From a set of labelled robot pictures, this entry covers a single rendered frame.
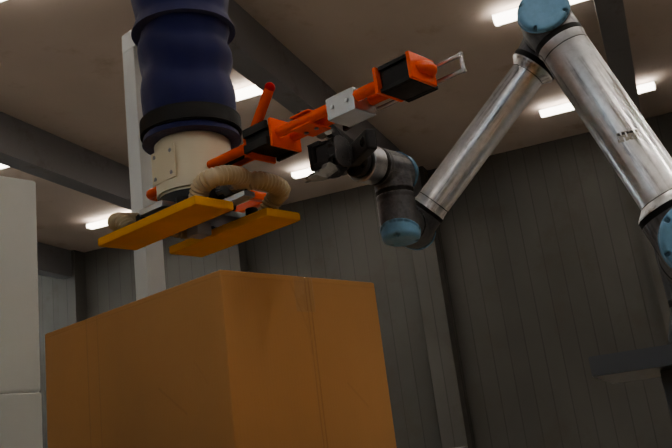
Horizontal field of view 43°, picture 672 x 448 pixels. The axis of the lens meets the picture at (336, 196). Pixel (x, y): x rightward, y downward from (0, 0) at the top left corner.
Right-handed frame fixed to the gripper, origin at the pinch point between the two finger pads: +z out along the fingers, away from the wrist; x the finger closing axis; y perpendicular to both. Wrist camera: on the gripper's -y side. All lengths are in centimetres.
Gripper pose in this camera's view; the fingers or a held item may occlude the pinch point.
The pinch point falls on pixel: (304, 143)
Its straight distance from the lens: 177.5
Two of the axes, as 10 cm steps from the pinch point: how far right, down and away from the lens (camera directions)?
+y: -7.3, 2.8, 6.2
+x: -1.2, -9.5, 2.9
